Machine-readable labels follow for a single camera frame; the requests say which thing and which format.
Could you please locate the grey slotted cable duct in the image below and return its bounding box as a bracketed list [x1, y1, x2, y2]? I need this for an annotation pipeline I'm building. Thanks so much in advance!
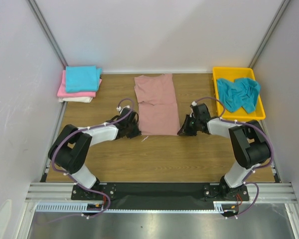
[35, 202, 108, 213]

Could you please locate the dusty pink t shirt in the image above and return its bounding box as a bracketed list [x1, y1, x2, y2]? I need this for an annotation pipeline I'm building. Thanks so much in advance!
[134, 74, 180, 136]

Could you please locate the folded teal t shirt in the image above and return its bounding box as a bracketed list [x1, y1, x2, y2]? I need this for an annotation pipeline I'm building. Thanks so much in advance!
[65, 66, 102, 93]

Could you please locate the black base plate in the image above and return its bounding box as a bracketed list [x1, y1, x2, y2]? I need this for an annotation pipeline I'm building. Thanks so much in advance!
[71, 182, 250, 210]

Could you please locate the folded white t shirt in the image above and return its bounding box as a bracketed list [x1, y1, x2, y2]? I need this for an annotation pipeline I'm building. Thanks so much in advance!
[58, 97, 93, 103]

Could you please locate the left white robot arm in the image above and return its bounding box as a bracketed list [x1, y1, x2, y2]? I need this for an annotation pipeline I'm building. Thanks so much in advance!
[48, 106, 141, 199]

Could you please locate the aluminium frame rail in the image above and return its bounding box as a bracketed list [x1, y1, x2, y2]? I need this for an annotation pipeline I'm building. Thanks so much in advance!
[26, 0, 68, 69]

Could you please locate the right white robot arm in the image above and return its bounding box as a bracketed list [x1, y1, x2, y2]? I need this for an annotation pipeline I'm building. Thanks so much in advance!
[177, 102, 273, 201]

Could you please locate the folded pink t shirt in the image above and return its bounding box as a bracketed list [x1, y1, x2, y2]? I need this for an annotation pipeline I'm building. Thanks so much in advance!
[57, 70, 96, 98]

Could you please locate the yellow plastic bin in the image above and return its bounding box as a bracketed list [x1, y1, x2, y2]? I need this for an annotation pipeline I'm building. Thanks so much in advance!
[213, 67, 266, 121]

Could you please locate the teal crumpled t shirt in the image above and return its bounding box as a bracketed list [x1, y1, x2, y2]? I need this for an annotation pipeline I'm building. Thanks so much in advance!
[216, 78, 261, 114]

